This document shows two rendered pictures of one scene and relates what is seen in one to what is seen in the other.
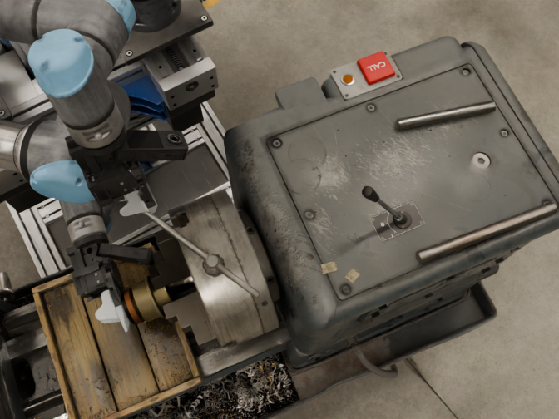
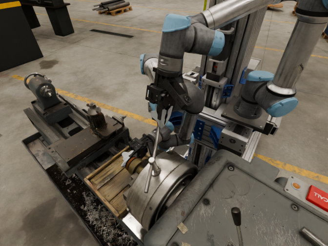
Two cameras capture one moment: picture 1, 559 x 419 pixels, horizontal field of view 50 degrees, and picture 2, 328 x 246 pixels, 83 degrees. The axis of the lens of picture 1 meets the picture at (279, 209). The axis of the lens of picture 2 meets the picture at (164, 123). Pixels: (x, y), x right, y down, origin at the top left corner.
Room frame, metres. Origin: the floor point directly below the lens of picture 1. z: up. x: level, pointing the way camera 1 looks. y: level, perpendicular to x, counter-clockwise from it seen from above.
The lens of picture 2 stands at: (0.16, -0.24, 1.81)
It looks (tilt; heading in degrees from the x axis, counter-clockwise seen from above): 43 degrees down; 67
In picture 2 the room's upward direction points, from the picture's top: straight up
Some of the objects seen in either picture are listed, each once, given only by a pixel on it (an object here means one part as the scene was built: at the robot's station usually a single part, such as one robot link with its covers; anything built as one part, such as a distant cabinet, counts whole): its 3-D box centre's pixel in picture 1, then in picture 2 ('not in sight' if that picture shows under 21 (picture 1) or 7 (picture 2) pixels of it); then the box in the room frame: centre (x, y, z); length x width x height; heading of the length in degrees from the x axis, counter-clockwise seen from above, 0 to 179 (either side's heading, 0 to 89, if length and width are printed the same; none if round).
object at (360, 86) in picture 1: (364, 81); (305, 198); (0.69, -0.17, 1.23); 0.13 x 0.08 x 0.05; 115
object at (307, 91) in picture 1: (301, 101); (261, 171); (0.62, -0.04, 1.24); 0.09 x 0.08 x 0.03; 115
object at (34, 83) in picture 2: not in sight; (46, 95); (-0.21, 1.21, 1.01); 0.30 x 0.20 x 0.29; 115
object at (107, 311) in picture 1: (110, 312); (126, 156); (0.21, 0.33, 1.09); 0.09 x 0.06 x 0.03; 25
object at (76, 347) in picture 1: (116, 335); (126, 175); (0.19, 0.37, 0.89); 0.36 x 0.30 x 0.04; 25
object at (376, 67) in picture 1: (375, 68); (318, 198); (0.70, -0.19, 1.26); 0.06 x 0.06 x 0.02; 25
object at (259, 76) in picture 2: not in sight; (258, 85); (0.91, 0.32, 1.33); 0.13 x 0.12 x 0.14; 80
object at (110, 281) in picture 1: (112, 287); (136, 152); (0.26, 0.33, 1.10); 0.09 x 0.02 x 0.05; 25
